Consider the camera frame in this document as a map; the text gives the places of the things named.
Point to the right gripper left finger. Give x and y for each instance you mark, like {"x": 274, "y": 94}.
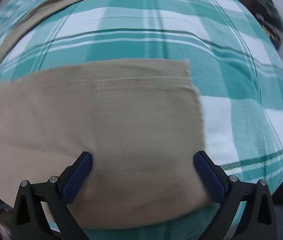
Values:
{"x": 40, "y": 210}

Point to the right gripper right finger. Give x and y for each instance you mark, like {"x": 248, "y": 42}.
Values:
{"x": 258, "y": 220}

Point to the khaki beige pants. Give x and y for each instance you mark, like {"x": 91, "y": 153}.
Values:
{"x": 139, "y": 118}

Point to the teal plaid bed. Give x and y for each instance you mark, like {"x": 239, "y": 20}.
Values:
{"x": 232, "y": 63}

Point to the pile of dark clothes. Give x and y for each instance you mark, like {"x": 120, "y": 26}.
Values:
{"x": 268, "y": 17}

